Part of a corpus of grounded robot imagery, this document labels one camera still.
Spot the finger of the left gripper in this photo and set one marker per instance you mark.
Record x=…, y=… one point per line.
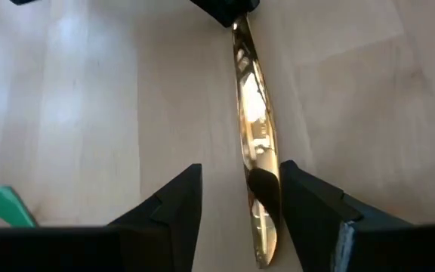
x=245, y=5
x=217, y=9

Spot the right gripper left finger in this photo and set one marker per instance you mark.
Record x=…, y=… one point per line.
x=179, y=226

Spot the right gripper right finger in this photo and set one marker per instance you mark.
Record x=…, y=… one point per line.
x=308, y=211

